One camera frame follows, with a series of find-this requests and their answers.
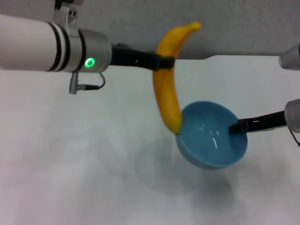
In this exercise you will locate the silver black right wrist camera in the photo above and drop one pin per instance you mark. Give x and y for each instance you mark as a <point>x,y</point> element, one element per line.
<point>290,57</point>

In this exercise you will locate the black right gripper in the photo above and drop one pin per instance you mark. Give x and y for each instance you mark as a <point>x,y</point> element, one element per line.
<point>264,122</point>

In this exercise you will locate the yellow banana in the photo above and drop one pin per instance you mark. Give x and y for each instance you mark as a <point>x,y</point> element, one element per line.
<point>167,93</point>

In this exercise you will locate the blue bowl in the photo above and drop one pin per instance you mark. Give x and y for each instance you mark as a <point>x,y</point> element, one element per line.
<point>211,145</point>

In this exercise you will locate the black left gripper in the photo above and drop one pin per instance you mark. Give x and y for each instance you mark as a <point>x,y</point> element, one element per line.
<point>133,57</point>

